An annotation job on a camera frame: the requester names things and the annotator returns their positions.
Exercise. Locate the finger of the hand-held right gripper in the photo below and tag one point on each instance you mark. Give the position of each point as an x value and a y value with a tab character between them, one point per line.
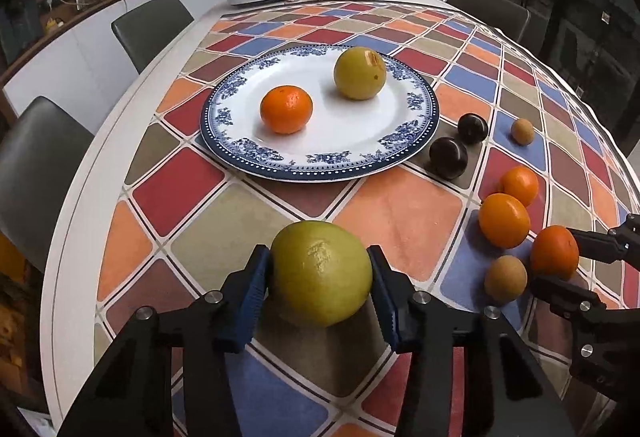
612	247
590	317

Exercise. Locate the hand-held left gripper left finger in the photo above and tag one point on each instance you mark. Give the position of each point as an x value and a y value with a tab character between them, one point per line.
252	298

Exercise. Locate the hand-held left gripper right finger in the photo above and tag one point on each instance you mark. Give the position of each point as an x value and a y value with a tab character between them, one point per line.
387	303

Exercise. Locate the orange mandarin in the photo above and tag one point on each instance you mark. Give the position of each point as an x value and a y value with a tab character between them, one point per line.
552	253
521	184
504	221
286	110

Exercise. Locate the plain yellow-green round fruit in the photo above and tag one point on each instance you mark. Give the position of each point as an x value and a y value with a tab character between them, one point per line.
322	274

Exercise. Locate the small brown round fruit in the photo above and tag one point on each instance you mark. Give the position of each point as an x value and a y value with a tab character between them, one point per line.
522	132
505	279

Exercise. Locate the dark purple plum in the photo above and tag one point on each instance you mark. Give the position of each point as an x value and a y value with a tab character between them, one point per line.
472	129
448	158

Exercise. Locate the blue and white plate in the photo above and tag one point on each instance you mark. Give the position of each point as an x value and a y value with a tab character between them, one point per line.
340	132

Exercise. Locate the colourful checkered tablecloth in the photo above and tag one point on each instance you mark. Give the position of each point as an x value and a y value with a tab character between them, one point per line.
400	217

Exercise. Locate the yellow-green fruit with sticker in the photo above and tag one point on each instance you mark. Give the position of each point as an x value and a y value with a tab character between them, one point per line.
359	74

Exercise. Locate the grey dining chair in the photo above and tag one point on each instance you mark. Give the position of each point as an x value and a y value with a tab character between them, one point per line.
40	177
487	12
150	32

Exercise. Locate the white sideboard cabinet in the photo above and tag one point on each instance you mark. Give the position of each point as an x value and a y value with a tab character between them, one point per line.
75	52

